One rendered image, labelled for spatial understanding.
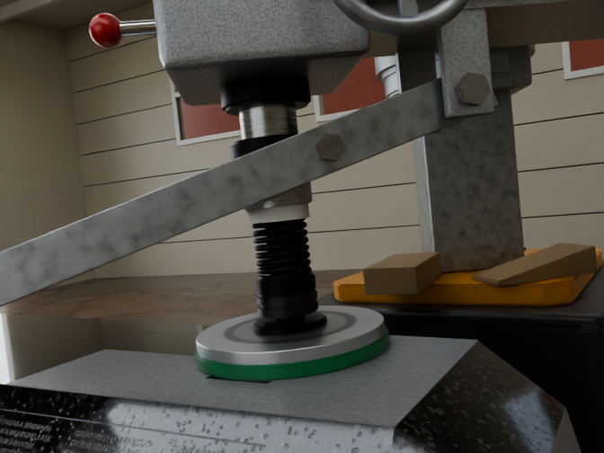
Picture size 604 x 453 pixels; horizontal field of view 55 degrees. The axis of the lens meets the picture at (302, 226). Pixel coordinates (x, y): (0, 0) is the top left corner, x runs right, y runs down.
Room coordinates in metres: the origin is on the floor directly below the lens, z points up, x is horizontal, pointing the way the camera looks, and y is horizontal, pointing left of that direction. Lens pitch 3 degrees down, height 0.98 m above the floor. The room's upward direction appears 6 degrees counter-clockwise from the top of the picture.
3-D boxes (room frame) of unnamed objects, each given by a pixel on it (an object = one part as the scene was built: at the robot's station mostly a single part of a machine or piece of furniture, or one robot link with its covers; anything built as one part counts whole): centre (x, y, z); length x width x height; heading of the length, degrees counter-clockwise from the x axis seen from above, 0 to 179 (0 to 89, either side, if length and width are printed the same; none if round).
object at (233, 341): (0.65, 0.03, 0.82); 0.21 x 0.21 x 0.01
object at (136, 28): (0.57, 0.15, 1.15); 0.08 x 0.03 x 0.03; 96
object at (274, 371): (0.65, 0.03, 0.82); 0.22 x 0.22 x 0.04
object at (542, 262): (1.08, -0.42, 0.80); 0.20 x 0.10 x 0.05; 102
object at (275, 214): (0.65, 0.03, 0.97); 0.07 x 0.07 x 0.04
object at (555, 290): (1.31, -0.38, 0.76); 0.49 x 0.49 x 0.05; 56
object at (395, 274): (1.13, -0.19, 0.81); 0.20 x 0.10 x 0.05; 154
